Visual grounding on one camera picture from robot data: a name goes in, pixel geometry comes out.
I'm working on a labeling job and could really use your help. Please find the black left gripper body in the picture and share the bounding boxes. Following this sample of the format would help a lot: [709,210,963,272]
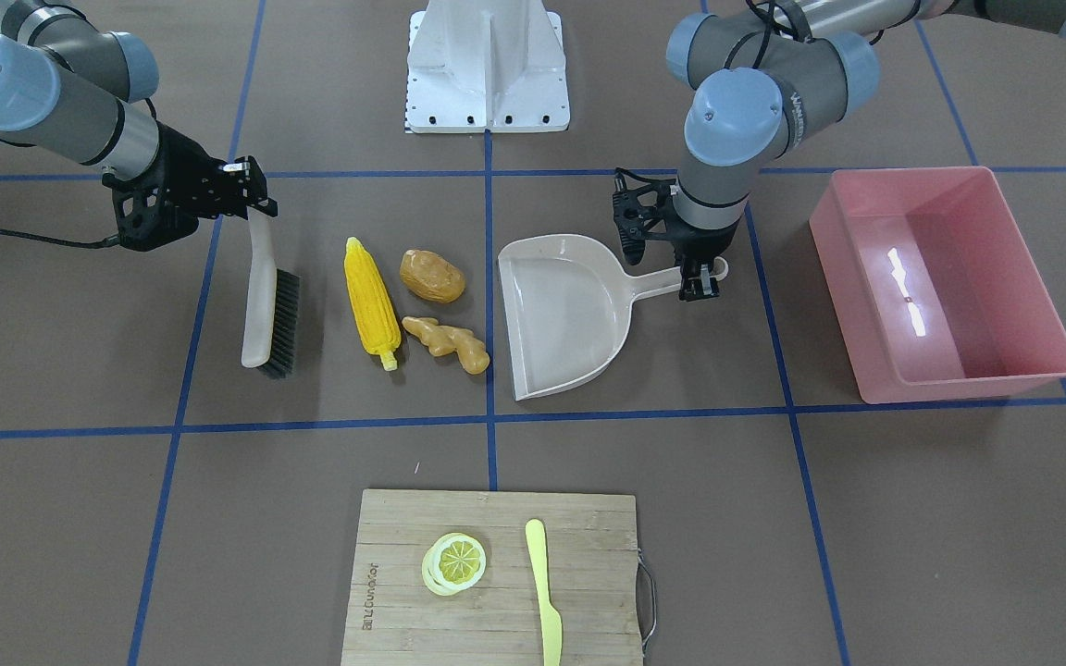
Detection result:
[611,167,743,269]

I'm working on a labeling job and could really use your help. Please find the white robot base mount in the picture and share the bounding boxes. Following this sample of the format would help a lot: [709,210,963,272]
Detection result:
[403,1,571,134]

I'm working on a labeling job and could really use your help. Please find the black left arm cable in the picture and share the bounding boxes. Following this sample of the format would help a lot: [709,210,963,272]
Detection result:
[723,0,923,70]

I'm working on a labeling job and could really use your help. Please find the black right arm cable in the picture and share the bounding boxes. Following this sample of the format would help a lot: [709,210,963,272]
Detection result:
[0,208,122,251]

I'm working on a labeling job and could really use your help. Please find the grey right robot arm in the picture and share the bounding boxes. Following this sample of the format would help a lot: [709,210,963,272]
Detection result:
[0,1,278,260]

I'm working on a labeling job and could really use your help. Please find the yellow toy corn cob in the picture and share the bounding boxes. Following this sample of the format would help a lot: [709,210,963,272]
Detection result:
[343,237,401,372]

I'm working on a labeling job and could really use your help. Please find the yellow toy lemon slices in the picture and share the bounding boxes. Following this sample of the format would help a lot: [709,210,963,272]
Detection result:
[420,534,487,596]

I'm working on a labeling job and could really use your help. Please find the beige hand brush black bristles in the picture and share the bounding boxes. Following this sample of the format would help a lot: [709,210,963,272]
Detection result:
[241,216,301,379]

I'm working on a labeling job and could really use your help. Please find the yellow plastic knife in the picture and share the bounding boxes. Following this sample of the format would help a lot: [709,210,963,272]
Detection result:
[524,519,564,665]

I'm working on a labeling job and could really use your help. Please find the brown toy potato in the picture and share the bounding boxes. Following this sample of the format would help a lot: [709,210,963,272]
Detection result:
[399,249,466,304]

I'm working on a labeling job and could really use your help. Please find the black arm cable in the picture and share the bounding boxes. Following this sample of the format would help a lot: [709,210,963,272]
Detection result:
[723,0,923,70]
[0,208,122,251]

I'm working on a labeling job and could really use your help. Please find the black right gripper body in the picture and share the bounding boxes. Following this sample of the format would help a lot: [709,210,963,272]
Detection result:
[102,123,251,251]

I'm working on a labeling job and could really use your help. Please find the tan toy ginger root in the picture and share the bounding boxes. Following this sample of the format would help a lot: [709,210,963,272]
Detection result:
[402,316,491,376]

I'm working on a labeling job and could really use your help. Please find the bamboo cutting board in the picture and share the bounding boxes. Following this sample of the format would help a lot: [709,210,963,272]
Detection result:
[340,489,644,665]

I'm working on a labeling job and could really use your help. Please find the beige plastic dustpan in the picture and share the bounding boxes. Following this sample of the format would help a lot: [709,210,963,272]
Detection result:
[498,233,684,401]

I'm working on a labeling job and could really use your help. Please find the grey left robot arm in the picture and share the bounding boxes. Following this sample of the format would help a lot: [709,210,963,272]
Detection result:
[613,1,1066,300]

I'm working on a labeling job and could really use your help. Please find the pink plastic bin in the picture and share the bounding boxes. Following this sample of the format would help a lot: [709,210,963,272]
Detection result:
[809,166,1066,404]

